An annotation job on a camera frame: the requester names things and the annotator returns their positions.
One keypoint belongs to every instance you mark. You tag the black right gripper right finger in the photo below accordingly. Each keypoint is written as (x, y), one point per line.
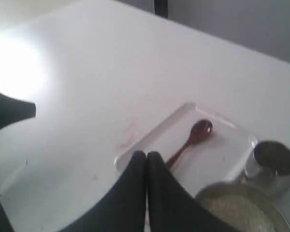
(171, 208)

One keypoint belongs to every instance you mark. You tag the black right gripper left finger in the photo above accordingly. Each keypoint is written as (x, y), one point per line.
(122, 208)

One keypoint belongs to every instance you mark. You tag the brown wooden spoon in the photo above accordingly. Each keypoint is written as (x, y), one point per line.
(200, 131)

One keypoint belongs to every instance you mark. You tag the beige granular powder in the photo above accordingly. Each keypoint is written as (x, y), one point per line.
(239, 212)

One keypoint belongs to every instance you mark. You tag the wide steel rice bowl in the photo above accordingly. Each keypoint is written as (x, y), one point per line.
(259, 199)

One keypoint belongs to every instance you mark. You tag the small steel cup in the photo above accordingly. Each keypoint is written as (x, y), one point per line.
(268, 168)

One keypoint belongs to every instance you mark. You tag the white rectangular tray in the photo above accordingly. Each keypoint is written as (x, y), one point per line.
(221, 156)

